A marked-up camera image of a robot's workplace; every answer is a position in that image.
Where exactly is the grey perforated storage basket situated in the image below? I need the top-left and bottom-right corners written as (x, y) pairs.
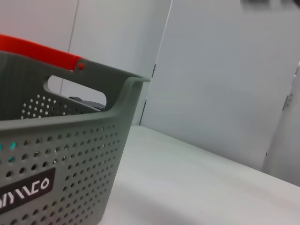
top-left (0, 50), bottom-right (151, 225)

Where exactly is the teal square toy block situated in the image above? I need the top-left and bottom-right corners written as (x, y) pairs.
top-left (0, 140), bottom-right (17, 165)

